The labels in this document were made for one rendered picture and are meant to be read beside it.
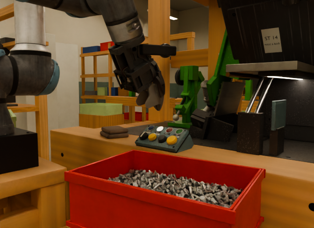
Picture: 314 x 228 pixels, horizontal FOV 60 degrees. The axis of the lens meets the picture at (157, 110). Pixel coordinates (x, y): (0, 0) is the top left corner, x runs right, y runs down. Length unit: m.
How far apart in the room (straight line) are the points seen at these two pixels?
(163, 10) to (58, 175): 1.09
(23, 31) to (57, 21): 8.07
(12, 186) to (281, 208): 0.61
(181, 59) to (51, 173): 0.99
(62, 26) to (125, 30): 8.46
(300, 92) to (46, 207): 0.84
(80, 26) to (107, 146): 8.59
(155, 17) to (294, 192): 1.21
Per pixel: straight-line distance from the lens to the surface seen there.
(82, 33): 9.41
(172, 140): 0.74
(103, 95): 7.41
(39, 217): 0.85
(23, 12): 0.92
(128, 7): 0.60
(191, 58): 1.51
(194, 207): 0.39
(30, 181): 0.79
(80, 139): 1.03
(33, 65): 0.88
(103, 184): 0.48
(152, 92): 0.68
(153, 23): 1.58
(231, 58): 0.90
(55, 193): 0.83
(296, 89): 0.99
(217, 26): 1.35
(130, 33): 0.61
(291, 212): 0.63
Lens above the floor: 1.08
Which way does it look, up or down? 5 degrees down
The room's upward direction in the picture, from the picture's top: straight up
